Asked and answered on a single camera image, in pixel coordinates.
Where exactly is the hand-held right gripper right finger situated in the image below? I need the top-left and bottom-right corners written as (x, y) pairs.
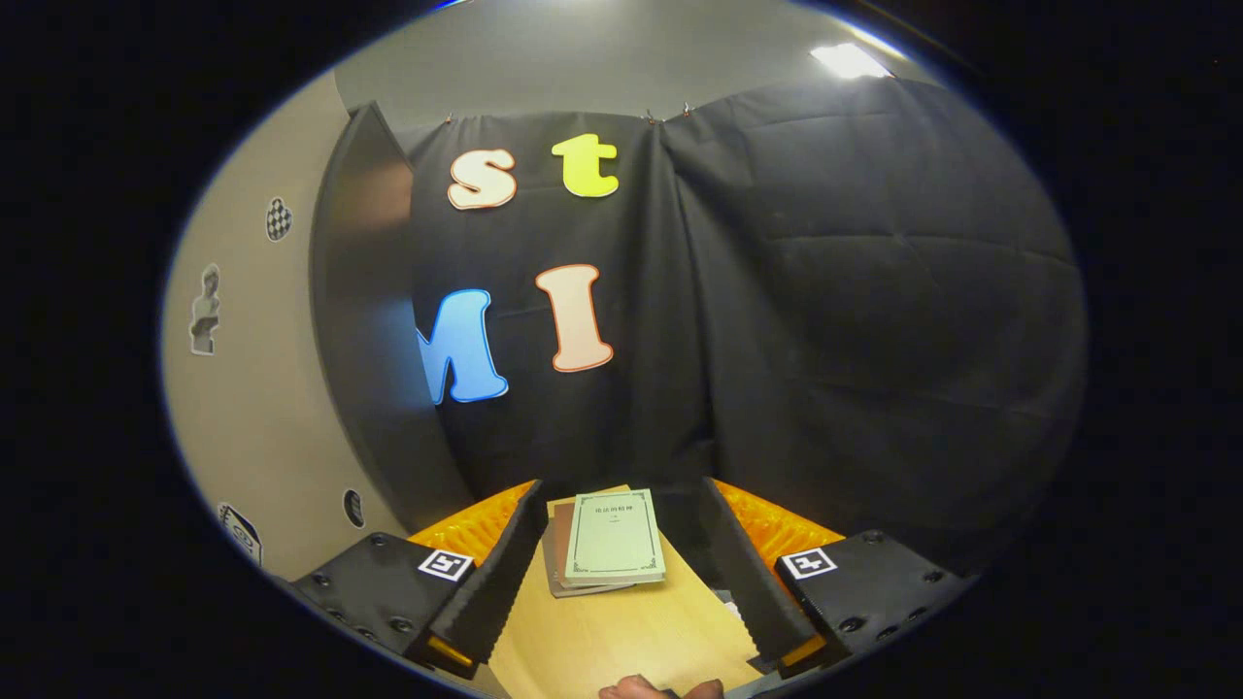
top-left (699, 478), bottom-right (972, 685)

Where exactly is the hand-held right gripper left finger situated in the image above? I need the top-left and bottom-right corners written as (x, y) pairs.
top-left (291, 478), bottom-right (550, 679)

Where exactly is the grey cabinet door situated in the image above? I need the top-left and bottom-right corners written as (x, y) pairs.
top-left (160, 73), bottom-right (409, 583)

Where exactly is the brown book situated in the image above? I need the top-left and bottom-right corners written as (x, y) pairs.
top-left (552, 500), bottom-right (584, 593)

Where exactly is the black backdrop cloth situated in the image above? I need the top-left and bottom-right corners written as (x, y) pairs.
top-left (403, 78), bottom-right (1089, 574)

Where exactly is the small ceiling light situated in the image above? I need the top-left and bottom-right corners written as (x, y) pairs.
top-left (811, 42), bottom-right (894, 81)

